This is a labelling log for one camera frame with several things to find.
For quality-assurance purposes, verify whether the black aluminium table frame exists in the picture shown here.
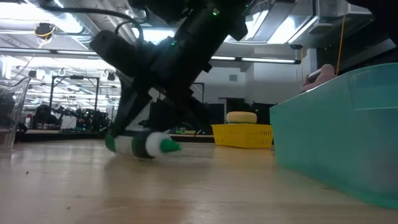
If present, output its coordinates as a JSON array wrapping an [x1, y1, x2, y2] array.
[[15, 132, 215, 144]]

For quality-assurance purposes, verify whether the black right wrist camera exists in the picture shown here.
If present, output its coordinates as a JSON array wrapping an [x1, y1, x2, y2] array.
[[89, 29, 141, 74]]

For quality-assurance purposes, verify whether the yellow plastic basket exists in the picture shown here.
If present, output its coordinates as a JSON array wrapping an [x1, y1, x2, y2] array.
[[211, 123, 274, 149]]

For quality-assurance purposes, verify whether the ceiling light strip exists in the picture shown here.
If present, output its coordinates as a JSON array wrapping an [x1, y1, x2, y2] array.
[[0, 47, 98, 57], [211, 55, 302, 65]]

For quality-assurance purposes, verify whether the green food colouring bottle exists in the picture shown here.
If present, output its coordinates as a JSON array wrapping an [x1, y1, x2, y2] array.
[[104, 130, 183, 160]]

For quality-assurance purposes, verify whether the clear plastic container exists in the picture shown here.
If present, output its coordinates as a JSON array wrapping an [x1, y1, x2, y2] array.
[[0, 77, 31, 151]]

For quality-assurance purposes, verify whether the yellow black cable reel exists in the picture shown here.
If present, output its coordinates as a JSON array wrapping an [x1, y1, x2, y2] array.
[[34, 22, 57, 41]]

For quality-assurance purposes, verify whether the person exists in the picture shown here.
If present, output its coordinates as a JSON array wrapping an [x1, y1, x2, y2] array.
[[32, 104, 62, 131]]

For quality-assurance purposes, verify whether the orange toy donut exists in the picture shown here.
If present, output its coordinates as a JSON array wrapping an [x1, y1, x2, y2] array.
[[226, 111, 258, 124]]

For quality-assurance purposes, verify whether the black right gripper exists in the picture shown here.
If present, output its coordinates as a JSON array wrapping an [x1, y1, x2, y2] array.
[[110, 37, 215, 138]]

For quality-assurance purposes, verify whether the yellow hanging cable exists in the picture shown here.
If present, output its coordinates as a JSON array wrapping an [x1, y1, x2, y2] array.
[[335, 2, 348, 76]]

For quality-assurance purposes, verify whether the black background gantry frame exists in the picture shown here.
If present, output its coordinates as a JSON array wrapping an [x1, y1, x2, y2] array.
[[49, 74, 101, 110]]

